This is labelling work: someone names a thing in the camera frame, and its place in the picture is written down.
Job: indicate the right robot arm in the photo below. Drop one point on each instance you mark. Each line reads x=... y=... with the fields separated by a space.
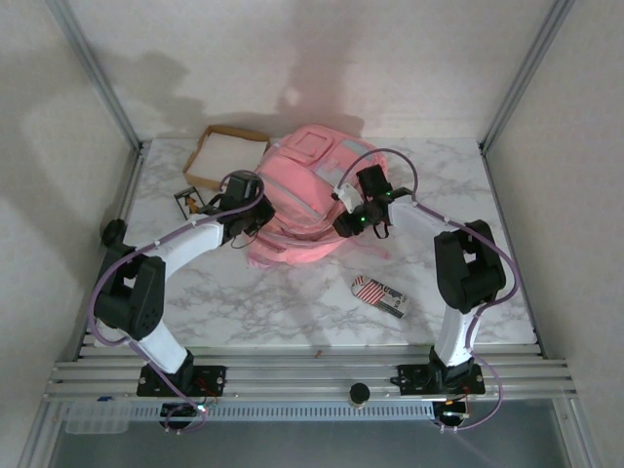
x=458 y=336

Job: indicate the pink student backpack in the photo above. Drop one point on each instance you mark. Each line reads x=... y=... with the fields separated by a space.
x=297 y=195

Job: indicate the black knob with brass base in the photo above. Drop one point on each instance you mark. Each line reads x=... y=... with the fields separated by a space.
x=361 y=392

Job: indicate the aluminium extrusion frame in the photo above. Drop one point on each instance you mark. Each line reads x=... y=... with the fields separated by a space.
x=292 y=375

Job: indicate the flag print pencil case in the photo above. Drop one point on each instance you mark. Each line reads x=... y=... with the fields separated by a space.
x=380 y=295

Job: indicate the black knob on frame side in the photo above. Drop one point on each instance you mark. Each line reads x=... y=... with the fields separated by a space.
x=113 y=232

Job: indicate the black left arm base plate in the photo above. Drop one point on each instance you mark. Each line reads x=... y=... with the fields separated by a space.
x=214 y=380

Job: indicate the cardboard tray with white paper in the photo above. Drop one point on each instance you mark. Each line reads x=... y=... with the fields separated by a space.
x=226 y=156

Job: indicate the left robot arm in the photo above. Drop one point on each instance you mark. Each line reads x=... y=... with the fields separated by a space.
x=190 y=244

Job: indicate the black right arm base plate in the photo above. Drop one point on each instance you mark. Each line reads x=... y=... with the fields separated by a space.
x=412 y=378

